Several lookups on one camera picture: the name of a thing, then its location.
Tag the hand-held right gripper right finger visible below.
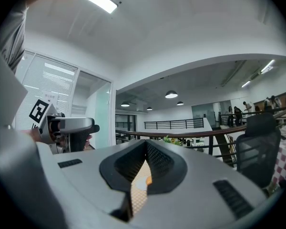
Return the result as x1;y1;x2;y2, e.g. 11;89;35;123
133;139;284;229

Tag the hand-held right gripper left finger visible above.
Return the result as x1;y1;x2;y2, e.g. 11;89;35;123
37;139;148;229

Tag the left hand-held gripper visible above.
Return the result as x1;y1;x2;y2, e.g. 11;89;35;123
29;99;100;155

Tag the white plate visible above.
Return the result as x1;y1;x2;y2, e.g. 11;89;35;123
135;177;150;191

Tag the frosted glass door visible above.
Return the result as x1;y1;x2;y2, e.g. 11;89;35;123
71;71;113;150

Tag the white paper sign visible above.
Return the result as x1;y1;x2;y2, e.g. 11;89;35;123
42;89;59;104

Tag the round table beige checked cloth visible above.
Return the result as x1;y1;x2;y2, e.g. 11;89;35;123
130;160;153;217

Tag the black railing brown handrail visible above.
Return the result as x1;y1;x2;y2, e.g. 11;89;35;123
115;106;286;168

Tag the green potted plant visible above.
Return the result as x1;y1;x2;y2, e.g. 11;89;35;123
162;135;183;146

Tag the black mesh office chair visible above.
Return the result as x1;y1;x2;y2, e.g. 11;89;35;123
235;113;282;188

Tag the black horizontal bar railing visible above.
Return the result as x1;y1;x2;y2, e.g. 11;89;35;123
144;117;204;130

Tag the black stair railing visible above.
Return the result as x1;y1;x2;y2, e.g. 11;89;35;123
218;106;286;127

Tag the person's grey clothing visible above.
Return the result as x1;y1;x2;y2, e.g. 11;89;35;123
0;5;29;74

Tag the white ceiling light panel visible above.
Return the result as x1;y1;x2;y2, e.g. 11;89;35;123
80;0;119;14

